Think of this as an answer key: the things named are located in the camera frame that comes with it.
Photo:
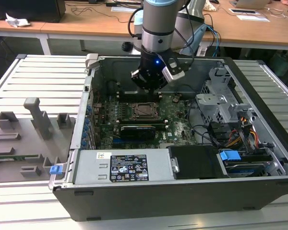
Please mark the black PC case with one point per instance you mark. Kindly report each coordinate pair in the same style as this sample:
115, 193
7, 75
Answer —
158, 201

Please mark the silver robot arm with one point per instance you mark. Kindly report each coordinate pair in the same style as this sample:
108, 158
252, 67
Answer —
158, 14

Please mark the black box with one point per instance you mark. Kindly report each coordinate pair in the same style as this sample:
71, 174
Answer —
26, 9

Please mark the black chair caster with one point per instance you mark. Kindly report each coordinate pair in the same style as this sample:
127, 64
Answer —
127, 46

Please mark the silver laptop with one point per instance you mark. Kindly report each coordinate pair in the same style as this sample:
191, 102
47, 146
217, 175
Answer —
249, 3

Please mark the crumpled white paper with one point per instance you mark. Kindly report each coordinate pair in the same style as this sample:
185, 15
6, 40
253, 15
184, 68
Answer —
16, 21

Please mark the hard disk in blue carrier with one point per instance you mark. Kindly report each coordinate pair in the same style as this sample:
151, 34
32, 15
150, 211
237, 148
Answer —
230, 157

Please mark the metal drive cage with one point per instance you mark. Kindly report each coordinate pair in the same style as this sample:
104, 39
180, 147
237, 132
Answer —
211, 103

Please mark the black RAM slot row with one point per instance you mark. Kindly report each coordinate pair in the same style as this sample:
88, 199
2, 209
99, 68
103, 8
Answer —
132, 97
144, 121

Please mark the wooden desk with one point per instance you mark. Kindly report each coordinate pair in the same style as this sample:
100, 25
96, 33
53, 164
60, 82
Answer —
91, 26

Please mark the patterned bag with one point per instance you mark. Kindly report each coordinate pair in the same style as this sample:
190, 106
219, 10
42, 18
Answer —
210, 6

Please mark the green RAM stick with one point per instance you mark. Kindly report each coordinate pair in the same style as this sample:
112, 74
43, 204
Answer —
14, 157

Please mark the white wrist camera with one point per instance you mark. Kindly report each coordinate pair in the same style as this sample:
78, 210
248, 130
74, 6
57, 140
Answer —
174, 76

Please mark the grey parts rack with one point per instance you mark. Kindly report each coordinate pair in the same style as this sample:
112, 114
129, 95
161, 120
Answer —
26, 134

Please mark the black plastic shroud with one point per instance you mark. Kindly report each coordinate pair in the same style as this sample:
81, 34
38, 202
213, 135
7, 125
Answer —
194, 163

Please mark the blue case latch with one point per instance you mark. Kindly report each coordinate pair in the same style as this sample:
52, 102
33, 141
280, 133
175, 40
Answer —
55, 170

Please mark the flat tablet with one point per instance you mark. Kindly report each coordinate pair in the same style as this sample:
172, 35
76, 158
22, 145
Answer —
242, 11

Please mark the grey power supply unit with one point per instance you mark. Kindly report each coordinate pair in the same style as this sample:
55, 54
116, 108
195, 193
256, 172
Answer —
91, 167

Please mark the pale blue teach pendant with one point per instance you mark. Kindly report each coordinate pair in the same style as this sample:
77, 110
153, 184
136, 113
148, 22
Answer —
199, 33

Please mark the green motherboard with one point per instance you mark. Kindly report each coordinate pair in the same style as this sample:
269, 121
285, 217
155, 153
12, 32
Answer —
180, 134

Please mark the black graphics card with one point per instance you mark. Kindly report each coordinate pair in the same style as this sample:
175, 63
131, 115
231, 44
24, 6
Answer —
138, 131

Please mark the silver CPU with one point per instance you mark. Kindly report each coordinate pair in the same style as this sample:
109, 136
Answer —
144, 109

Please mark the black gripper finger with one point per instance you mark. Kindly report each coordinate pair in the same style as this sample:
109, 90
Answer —
135, 76
161, 87

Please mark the CPU socket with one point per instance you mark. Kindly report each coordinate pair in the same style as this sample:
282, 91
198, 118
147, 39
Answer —
134, 117

